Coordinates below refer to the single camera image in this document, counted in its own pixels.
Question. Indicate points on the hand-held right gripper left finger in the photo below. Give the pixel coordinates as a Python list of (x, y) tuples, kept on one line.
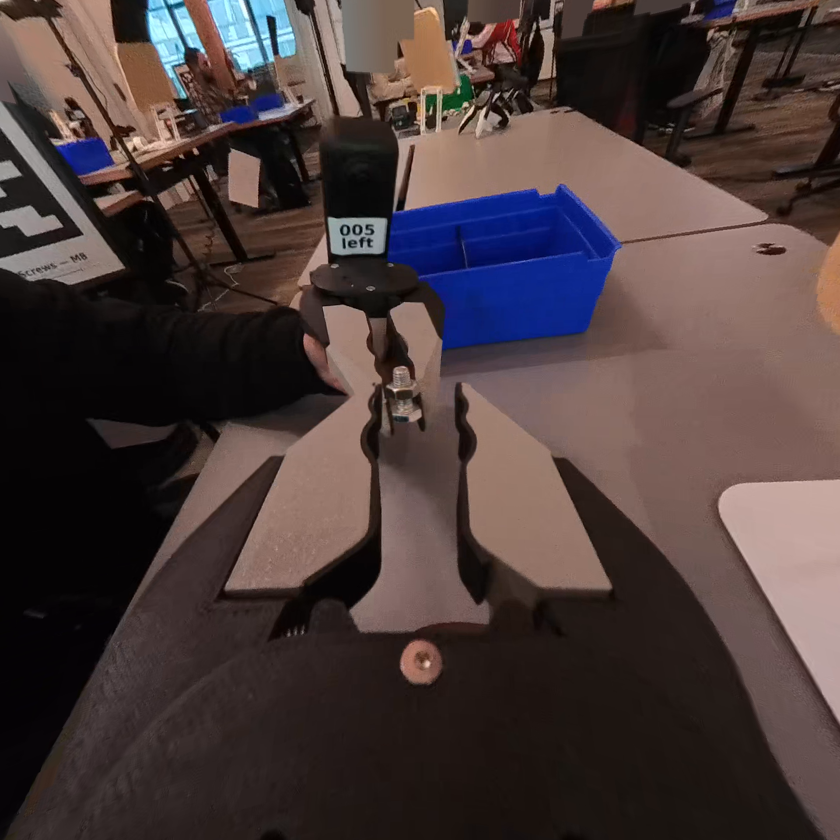
[(308, 518)]

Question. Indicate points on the small blue background bin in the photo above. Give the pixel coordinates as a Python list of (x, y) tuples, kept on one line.
[(85, 157)]

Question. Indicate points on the person's left hand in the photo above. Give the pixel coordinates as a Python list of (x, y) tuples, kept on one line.
[(321, 364)]

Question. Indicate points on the black white marker sign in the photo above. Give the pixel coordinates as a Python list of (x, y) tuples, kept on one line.
[(46, 216)]

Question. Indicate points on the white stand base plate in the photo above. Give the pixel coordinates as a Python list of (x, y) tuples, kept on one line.
[(794, 558)]

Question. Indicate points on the small white panel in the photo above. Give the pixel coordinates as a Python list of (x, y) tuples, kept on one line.
[(244, 178)]

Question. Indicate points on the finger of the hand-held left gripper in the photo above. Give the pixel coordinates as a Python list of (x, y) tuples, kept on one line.
[(348, 341), (423, 341)]

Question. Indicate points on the blue plastic bin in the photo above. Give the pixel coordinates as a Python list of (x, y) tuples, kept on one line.
[(525, 302)]

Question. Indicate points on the silver hex bolt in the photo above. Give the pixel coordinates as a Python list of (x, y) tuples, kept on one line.
[(405, 413)]

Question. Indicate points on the black white tool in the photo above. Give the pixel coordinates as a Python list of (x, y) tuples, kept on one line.
[(489, 115)]

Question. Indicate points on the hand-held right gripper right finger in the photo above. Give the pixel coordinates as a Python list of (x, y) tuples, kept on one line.
[(531, 525)]

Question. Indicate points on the black tripod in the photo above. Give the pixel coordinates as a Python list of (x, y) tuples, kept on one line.
[(144, 177)]

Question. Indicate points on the person's left forearm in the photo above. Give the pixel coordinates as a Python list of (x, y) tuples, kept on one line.
[(164, 348)]

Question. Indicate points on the black bin divider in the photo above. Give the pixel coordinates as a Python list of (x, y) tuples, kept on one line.
[(463, 249)]

